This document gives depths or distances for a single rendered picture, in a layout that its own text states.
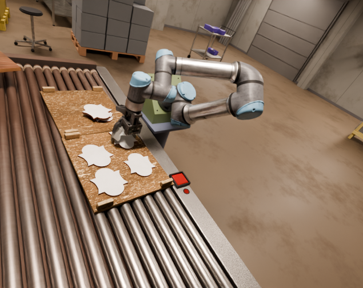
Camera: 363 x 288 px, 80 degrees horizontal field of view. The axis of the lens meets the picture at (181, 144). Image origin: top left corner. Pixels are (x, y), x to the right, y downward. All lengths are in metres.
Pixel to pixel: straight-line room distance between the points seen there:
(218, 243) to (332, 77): 8.43
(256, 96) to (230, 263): 0.66
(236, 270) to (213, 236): 0.13
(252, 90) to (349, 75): 8.00
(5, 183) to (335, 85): 8.83
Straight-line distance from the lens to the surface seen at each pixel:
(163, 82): 0.92
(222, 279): 0.86
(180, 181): 1.00
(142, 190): 0.90
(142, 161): 1.01
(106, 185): 0.89
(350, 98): 8.88
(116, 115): 1.28
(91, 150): 1.02
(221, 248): 0.91
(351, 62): 8.95
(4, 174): 0.99
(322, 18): 9.44
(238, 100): 0.99
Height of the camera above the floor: 1.63
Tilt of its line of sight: 35 degrees down
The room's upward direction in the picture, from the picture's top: 22 degrees clockwise
